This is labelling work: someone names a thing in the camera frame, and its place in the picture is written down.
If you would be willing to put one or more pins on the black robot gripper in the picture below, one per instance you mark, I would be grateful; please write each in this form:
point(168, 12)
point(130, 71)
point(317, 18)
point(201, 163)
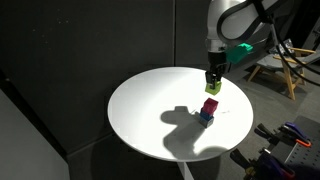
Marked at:
point(218, 65)

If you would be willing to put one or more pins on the green block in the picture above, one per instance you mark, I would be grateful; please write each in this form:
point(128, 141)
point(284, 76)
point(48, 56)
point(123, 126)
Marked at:
point(213, 89)

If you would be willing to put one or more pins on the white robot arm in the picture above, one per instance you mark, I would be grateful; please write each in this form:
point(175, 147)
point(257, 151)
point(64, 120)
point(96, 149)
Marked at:
point(229, 23)

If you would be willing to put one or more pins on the pink block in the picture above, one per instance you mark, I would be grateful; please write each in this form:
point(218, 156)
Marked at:
point(210, 106)

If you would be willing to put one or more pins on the blue block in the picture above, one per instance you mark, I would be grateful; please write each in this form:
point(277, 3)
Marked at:
point(206, 116)

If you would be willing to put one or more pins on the round white table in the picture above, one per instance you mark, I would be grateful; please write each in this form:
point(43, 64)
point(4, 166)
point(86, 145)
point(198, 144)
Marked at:
point(157, 113)

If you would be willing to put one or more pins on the wooden chair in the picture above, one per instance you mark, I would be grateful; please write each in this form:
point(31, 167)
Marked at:
point(283, 67)

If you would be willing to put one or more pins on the black clamp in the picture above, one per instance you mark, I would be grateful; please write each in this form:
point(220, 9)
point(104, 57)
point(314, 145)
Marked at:
point(262, 131)

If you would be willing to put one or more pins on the purple orange clamp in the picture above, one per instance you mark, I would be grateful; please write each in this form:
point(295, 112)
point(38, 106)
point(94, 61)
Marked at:
point(295, 133)

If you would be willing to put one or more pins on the blue orange clamp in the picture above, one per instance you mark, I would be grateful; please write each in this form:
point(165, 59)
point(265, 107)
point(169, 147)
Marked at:
point(270, 168)

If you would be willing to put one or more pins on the perforated metal board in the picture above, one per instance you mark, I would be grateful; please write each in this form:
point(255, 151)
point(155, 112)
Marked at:
point(297, 156)

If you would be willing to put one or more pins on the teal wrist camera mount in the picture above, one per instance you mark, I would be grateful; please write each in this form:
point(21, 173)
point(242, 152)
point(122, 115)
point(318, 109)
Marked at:
point(235, 54)

